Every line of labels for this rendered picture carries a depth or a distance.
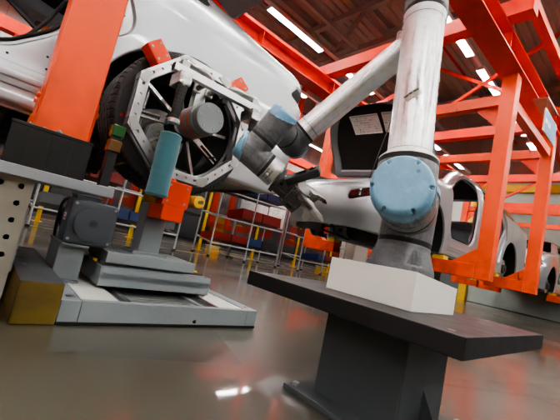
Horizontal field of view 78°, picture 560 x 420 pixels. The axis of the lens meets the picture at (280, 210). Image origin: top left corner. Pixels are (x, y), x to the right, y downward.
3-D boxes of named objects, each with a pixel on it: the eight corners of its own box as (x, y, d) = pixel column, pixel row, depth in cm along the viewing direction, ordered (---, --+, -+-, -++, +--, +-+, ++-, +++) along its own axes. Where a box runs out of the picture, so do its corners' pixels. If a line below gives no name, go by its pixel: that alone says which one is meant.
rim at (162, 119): (225, 137, 204) (165, 60, 178) (248, 132, 186) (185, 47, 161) (167, 199, 183) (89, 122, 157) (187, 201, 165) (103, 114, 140)
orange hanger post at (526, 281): (486, 285, 566) (507, 141, 593) (537, 295, 514) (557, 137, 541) (482, 284, 555) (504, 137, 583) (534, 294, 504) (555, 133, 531)
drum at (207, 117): (197, 144, 165) (204, 116, 167) (221, 140, 149) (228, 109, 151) (170, 133, 156) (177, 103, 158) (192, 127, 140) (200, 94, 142)
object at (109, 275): (175, 281, 195) (179, 263, 196) (207, 297, 168) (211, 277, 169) (76, 270, 163) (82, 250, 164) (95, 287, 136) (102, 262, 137)
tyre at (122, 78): (241, 139, 211) (164, 38, 178) (265, 135, 193) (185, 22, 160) (167, 221, 184) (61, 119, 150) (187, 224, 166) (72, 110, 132)
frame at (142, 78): (223, 196, 176) (247, 95, 182) (231, 197, 171) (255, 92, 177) (112, 162, 141) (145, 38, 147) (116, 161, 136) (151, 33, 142)
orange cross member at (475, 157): (392, 179, 741) (395, 160, 745) (539, 177, 545) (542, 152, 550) (388, 177, 733) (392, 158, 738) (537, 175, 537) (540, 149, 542)
